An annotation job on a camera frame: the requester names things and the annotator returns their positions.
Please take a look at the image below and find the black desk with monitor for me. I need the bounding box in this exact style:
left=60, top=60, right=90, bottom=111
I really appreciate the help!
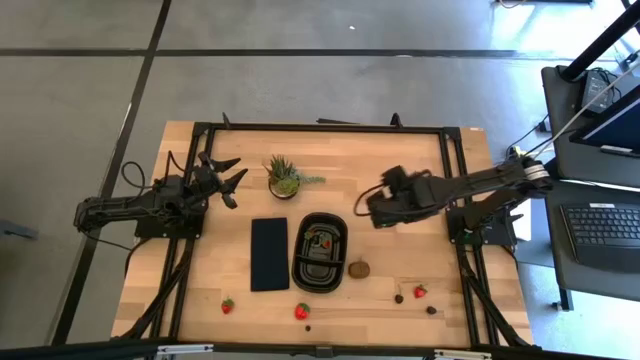
left=541, top=64, right=640, bottom=186

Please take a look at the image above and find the black upright pole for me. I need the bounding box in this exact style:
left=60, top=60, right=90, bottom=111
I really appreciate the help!
left=559, top=0, right=640, bottom=81

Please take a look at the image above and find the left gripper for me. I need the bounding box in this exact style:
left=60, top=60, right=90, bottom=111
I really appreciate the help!
left=189, top=157, right=249, bottom=211

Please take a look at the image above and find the black power brick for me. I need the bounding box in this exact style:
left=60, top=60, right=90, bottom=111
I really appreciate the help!
left=579, top=69, right=615, bottom=115

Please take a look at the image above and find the black computer monitor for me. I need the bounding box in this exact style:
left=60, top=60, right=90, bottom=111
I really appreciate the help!
left=569, top=84, right=640, bottom=160

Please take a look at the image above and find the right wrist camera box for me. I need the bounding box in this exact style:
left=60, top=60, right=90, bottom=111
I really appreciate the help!
left=381, top=165, right=410, bottom=190

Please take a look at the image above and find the potted succulent plant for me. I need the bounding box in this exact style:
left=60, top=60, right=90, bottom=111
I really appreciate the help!
left=263, top=153, right=327, bottom=201

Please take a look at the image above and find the grey furniture foot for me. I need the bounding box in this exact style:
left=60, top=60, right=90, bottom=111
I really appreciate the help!
left=0, top=219, right=39, bottom=240

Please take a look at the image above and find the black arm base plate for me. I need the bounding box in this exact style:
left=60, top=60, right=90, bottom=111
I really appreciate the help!
left=133, top=212, right=205, bottom=240
left=446, top=205, right=519, bottom=247

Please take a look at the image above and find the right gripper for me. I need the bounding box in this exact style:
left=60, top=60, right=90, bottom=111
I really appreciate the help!
left=366, top=177, right=444, bottom=230

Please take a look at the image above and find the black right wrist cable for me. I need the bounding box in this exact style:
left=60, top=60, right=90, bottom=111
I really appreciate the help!
left=353, top=182, right=387, bottom=218

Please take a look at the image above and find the black camera mount beam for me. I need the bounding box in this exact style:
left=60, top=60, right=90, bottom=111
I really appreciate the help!
left=0, top=338, right=640, bottom=360

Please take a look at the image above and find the black aluminium table frame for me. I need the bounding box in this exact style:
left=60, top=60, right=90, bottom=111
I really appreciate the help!
left=110, top=112, right=535, bottom=350

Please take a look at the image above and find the black plastic tupperware container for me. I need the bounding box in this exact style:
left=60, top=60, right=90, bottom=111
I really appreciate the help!
left=291, top=212, right=350, bottom=294

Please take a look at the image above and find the brown toy kiwi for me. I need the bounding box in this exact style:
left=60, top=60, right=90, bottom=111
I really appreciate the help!
left=347, top=259, right=372, bottom=280

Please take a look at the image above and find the dark flat rectangular lid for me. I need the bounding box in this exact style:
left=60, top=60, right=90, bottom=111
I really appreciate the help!
left=249, top=216, right=291, bottom=293

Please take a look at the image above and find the black computer keyboard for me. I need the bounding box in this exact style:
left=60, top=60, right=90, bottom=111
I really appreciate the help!
left=559, top=202, right=640, bottom=275

